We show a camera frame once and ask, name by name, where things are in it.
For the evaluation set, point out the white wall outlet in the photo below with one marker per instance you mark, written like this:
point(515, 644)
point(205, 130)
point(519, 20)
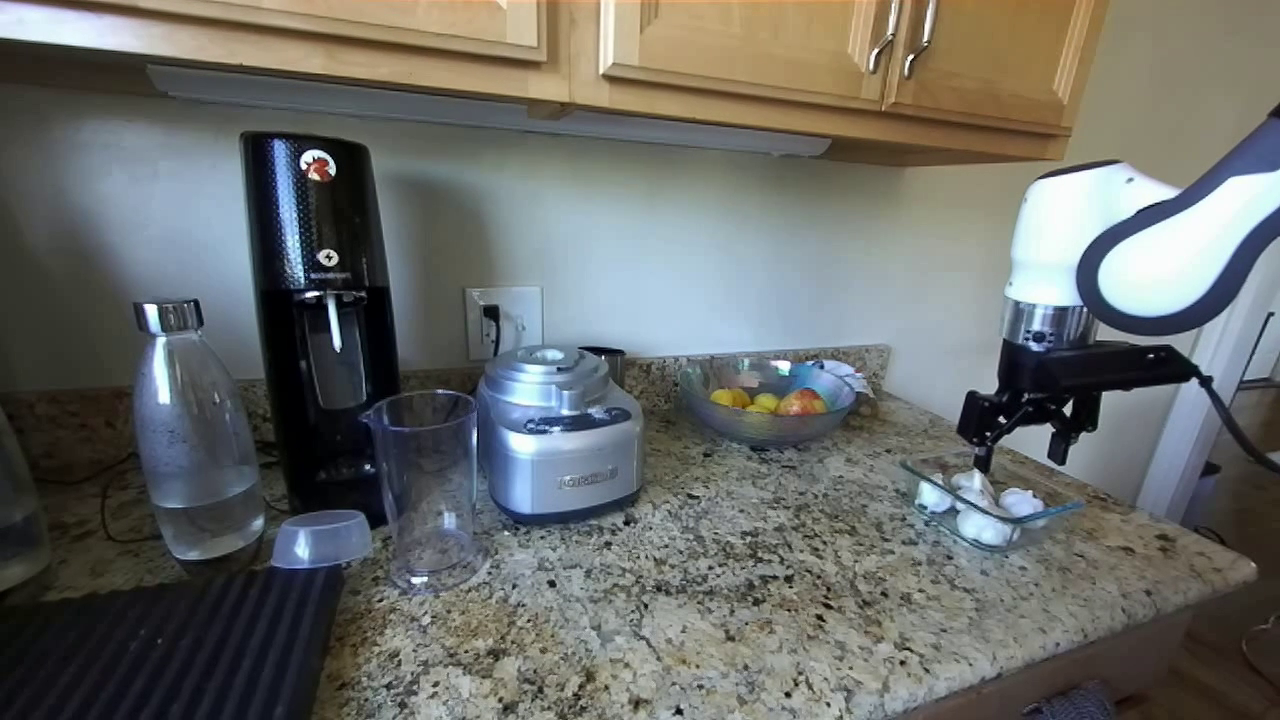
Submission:
point(521, 323)

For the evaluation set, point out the yellow-green citrus fruit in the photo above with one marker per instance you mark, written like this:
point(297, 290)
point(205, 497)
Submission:
point(766, 403)

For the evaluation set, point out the square clear glass bowl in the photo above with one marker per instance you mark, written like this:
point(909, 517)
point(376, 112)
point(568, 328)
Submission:
point(1062, 510)

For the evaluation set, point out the wooden cabinet door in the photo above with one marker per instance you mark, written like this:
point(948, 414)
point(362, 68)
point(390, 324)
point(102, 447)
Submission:
point(732, 42)
point(332, 20)
point(984, 63)

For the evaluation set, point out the wooden upper cabinets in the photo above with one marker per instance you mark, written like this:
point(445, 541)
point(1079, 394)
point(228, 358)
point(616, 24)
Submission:
point(573, 52)

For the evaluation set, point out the wrist mounted stereo camera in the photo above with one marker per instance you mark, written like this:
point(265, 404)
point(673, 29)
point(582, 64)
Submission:
point(1148, 364)

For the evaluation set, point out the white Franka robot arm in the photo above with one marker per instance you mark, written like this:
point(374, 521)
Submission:
point(1064, 227)

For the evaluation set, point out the long-necked white garlic bulb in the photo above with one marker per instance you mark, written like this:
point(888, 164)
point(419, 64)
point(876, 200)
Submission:
point(976, 490)

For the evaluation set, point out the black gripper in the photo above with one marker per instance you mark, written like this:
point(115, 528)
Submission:
point(1052, 369)

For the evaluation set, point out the clear bottle with silver cap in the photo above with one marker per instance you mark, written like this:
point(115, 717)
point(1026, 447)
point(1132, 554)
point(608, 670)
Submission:
point(197, 440)

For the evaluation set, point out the white door frame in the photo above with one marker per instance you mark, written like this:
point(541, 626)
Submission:
point(1170, 463)

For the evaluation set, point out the orange-red round fruit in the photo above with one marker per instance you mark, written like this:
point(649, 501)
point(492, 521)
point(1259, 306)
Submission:
point(801, 403)

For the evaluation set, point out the black ribbed drying mat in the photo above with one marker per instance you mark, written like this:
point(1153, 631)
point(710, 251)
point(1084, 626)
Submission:
point(163, 653)

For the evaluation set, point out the round glass fruit bowl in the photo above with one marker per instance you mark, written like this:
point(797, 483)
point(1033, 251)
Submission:
point(766, 426)

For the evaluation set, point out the black soda maker machine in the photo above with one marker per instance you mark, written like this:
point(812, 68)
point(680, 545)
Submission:
point(321, 332)

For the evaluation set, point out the translucent plastic lid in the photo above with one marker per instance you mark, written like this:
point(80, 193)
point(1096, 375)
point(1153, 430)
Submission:
point(321, 541)

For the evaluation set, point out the large white garlic bulb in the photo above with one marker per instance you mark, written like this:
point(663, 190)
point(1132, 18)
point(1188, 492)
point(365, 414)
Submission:
point(935, 497)

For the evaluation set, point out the gray hanging towel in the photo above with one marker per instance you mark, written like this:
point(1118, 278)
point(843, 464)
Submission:
point(1064, 705)

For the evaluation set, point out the blue white snack bag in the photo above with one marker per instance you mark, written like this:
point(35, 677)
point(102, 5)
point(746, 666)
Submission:
point(843, 377)

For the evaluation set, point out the yellow lemon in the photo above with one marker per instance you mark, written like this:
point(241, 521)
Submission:
point(731, 397)

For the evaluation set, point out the silver food chopper appliance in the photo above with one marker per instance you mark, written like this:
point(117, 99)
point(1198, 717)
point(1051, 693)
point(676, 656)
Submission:
point(561, 440)

